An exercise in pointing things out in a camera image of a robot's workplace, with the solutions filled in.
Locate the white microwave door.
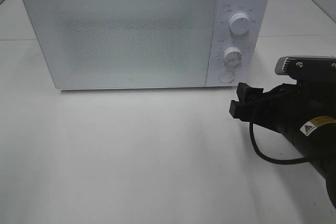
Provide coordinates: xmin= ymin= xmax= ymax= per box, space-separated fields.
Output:
xmin=23 ymin=0 xmax=216 ymax=90

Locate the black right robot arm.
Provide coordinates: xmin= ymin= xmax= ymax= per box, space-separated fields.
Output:
xmin=229 ymin=81 xmax=335 ymax=204

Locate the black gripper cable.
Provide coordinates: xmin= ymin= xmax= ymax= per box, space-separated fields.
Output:
xmin=248 ymin=87 xmax=320 ymax=164

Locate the lower white timer knob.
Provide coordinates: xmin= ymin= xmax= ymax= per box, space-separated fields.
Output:
xmin=223 ymin=46 xmax=242 ymax=67

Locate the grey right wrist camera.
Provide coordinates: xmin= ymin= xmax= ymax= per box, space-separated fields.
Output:
xmin=275 ymin=56 xmax=335 ymax=83

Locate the round white door button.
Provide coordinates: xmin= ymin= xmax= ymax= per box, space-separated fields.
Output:
xmin=218 ymin=71 xmax=235 ymax=83

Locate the upper white power knob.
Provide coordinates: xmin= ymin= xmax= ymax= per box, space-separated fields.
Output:
xmin=228 ymin=11 xmax=251 ymax=35

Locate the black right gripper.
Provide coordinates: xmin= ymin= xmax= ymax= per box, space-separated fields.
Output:
xmin=229 ymin=81 xmax=335 ymax=140

